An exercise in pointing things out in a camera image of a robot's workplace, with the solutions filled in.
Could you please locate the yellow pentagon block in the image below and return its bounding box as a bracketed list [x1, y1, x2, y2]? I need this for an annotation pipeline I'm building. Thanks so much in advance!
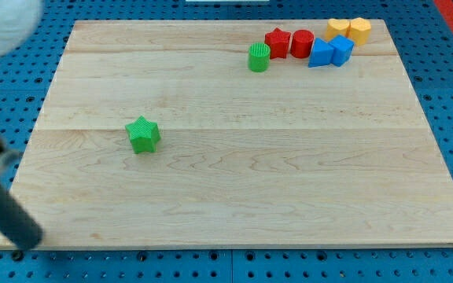
[348, 17, 371, 46]

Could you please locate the blue cube block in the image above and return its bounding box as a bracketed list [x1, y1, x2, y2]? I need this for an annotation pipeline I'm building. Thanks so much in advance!
[328, 35, 355, 67]

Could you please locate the red cylinder block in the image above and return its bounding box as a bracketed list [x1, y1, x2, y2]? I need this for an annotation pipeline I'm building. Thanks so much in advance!
[290, 29, 315, 58]

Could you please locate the wooden board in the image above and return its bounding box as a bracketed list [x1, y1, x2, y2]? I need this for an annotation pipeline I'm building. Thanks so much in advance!
[10, 20, 453, 251]

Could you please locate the yellow heart block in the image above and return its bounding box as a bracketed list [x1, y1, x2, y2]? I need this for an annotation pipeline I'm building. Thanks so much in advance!
[324, 18, 350, 42]

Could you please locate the green cylinder block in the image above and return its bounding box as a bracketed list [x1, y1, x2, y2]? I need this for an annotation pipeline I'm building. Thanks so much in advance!
[248, 42, 271, 72]

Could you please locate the blue triangle block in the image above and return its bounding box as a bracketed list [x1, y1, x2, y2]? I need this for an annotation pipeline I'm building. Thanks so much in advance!
[308, 39, 334, 68]

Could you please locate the green star block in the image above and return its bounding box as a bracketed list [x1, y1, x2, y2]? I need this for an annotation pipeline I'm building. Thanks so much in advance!
[125, 116, 160, 154]

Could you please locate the red star block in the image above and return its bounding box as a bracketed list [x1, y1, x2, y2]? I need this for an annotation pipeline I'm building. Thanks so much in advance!
[264, 28, 291, 59]

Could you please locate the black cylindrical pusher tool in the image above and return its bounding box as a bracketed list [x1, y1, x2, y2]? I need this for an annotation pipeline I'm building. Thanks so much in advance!
[0, 150, 43, 250]

